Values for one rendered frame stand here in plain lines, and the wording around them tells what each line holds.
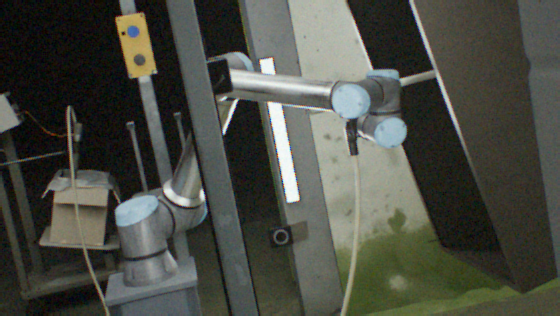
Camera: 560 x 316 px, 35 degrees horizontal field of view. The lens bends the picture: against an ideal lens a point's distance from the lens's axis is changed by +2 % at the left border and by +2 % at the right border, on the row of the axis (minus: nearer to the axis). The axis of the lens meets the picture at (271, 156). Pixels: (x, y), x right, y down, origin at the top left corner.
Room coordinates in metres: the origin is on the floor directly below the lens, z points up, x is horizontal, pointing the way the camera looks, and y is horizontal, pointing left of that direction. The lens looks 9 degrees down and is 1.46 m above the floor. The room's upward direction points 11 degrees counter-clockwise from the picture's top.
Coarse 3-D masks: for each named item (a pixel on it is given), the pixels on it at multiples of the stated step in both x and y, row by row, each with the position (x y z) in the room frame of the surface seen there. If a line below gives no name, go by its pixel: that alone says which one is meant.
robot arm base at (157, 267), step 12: (156, 252) 2.85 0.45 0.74; (168, 252) 2.90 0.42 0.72; (132, 264) 2.84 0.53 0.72; (144, 264) 2.83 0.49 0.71; (156, 264) 2.84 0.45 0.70; (168, 264) 2.86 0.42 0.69; (132, 276) 2.85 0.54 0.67; (144, 276) 2.82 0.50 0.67; (156, 276) 2.82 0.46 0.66; (168, 276) 2.84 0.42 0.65
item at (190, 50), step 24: (168, 0) 1.65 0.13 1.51; (192, 0) 1.66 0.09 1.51; (192, 24) 1.66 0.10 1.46; (192, 48) 1.66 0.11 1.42; (192, 72) 1.65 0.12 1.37; (192, 96) 1.65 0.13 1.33; (192, 120) 1.66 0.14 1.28; (216, 120) 1.66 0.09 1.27; (216, 144) 1.66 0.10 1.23; (216, 168) 1.65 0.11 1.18; (216, 192) 1.65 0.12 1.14; (216, 216) 1.65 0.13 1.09; (240, 240) 1.66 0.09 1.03; (240, 264) 1.66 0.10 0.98; (240, 288) 1.65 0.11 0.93; (240, 312) 1.65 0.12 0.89
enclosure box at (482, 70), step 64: (384, 0) 3.14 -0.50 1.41; (448, 0) 2.55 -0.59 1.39; (512, 0) 2.58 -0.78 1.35; (384, 64) 3.13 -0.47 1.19; (448, 64) 2.54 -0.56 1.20; (512, 64) 2.58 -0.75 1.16; (448, 128) 3.17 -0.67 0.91; (512, 128) 2.57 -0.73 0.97; (448, 192) 3.17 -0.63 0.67; (512, 192) 2.57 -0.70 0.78; (512, 256) 2.56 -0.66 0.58
